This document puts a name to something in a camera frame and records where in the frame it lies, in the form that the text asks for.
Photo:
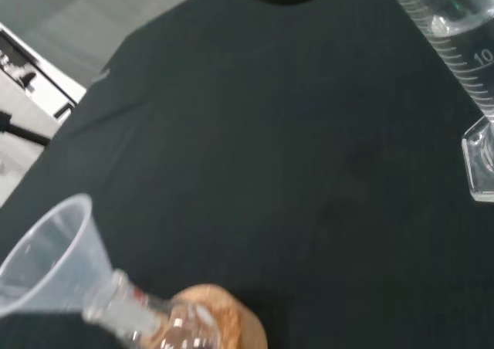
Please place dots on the glass round-bottom flask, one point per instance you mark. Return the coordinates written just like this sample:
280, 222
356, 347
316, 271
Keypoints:
127, 312

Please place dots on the black bench cloth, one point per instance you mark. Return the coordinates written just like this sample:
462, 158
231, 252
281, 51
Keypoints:
251, 152

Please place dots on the black tripod leg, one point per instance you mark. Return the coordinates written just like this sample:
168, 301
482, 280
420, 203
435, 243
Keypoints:
23, 131

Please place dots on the clear plastic funnel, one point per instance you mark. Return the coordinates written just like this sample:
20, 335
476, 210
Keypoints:
46, 248

